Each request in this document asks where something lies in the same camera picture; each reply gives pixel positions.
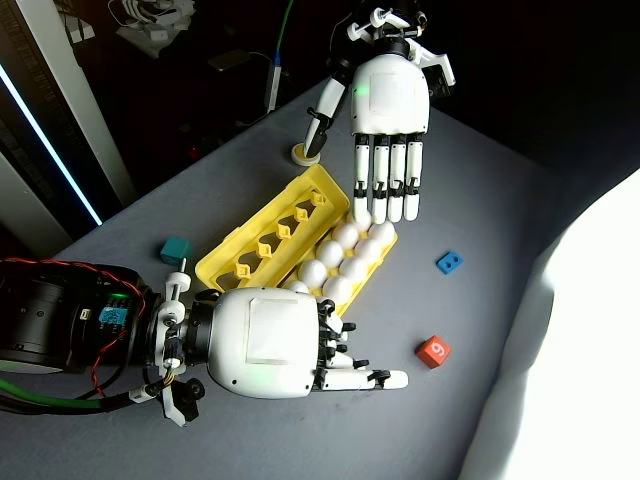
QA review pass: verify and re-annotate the grey table cloth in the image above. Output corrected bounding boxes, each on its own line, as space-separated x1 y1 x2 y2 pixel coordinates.
0 74 640 480

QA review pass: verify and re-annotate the white backdrop sheet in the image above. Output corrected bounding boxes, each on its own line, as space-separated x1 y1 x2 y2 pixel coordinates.
457 167 640 480

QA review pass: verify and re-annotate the white cable bundle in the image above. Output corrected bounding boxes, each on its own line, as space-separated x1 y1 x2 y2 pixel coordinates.
108 0 197 57

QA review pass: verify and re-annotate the white cable plug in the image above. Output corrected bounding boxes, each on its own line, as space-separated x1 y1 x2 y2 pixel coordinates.
266 49 284 114

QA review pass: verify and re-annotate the yellow plastic egg carton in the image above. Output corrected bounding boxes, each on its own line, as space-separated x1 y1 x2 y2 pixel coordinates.
194 163 400 321

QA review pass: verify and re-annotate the green cable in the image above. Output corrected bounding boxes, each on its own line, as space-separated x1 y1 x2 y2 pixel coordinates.
276 0 297 52

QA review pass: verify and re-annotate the dark smartphone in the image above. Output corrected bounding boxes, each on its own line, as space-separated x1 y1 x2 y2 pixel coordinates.
207 48 252 72

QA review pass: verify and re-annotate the small blue block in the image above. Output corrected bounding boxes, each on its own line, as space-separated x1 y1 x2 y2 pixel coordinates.
435 251 465 275

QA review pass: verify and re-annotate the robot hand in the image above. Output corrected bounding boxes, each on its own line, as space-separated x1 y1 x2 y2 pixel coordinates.
205 286 410 401
303 52 432 225

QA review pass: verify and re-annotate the red number block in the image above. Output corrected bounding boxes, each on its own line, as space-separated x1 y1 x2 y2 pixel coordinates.
414 335 452 371

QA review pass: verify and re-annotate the glowing light strip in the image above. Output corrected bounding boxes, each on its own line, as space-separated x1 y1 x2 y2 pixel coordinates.
0 63 104 227

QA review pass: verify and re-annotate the teal wooden cube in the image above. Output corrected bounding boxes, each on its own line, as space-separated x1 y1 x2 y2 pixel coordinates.
159 237 195 266

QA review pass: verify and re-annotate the white frame post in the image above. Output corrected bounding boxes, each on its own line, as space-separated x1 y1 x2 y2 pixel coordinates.
14 0 137 204

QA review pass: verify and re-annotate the yellow and white round button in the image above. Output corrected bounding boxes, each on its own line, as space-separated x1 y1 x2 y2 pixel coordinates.
291 143 321 166

